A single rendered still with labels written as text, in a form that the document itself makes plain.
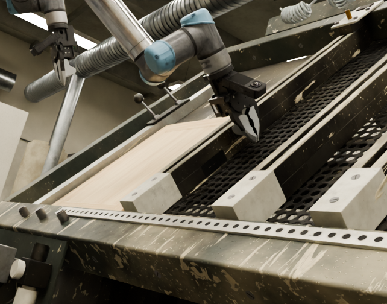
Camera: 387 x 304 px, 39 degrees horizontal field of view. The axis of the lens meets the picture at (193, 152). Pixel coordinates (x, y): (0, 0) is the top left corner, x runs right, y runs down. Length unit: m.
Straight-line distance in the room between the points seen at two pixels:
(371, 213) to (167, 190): 0.58
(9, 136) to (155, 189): 4.39
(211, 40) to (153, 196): 0.40
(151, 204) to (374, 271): 0.69
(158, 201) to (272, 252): 0.51
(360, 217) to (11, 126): 4.97
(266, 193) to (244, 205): 0.06
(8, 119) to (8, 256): 4.21
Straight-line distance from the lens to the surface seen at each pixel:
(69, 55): 2.02
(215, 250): 0.93
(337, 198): 0.87
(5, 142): 5.61
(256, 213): 1.03
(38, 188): 2.07
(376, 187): 0.90
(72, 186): 1.86
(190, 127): 1.85
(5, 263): 1.49
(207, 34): 1.36
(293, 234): 0.86
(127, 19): 1.45
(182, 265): 0.98
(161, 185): 1.31
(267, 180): 1.05
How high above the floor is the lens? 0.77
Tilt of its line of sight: 14 degrees up
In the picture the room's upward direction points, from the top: 14 degrees clockwise
